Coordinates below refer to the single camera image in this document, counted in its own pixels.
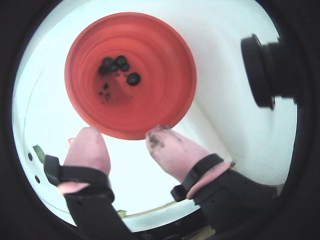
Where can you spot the pink-tipped gripper finger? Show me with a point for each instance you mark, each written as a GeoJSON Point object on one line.
{"type": "Point", "coordinates": [87, 155]}
{"type": "Point", "coordinates": [175, 155]}

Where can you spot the small blueberry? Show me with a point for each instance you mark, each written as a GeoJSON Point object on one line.
{"type": "Point", "coordinates": [30, 156]}

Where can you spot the large blueberry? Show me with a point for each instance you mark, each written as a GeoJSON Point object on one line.
{"type": "Point", "coordinates": [133, 78]}

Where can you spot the red collapsible silicone cup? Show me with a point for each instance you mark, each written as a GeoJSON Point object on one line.
{"type": "Point", "coordinates": [162, 87]}

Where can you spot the dark green flat leaf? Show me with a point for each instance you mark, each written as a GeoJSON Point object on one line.
{"type": "Point", "coordinates": [40, 152]}

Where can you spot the light green curled leaf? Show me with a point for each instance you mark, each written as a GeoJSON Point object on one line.
{"type": "Point", "coordinates": [121, 213]}

